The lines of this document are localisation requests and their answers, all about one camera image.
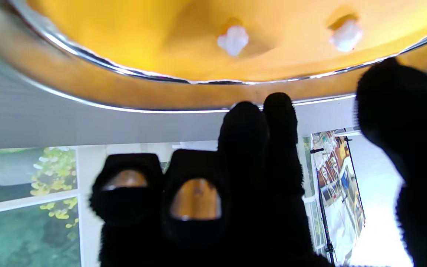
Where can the small white cotton ball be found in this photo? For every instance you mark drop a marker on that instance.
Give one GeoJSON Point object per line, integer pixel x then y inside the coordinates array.
{"type": "Point", "coordinates": [346, 35]}
{"type": "Point", "coordinates": [233, 40]}

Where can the printed garden window backdrop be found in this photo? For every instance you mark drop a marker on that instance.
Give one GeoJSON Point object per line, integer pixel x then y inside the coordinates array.
{"type": "Point", "coordinates": [20, 230]}

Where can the kidney steel tray orange liner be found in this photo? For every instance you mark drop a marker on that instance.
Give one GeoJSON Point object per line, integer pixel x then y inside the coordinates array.
{"type": "Point", "coordinates": [124, 37]}

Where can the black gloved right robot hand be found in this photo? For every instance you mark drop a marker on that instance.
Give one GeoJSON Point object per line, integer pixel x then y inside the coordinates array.
{"type": "Point", "coordinates": [258, 207]}

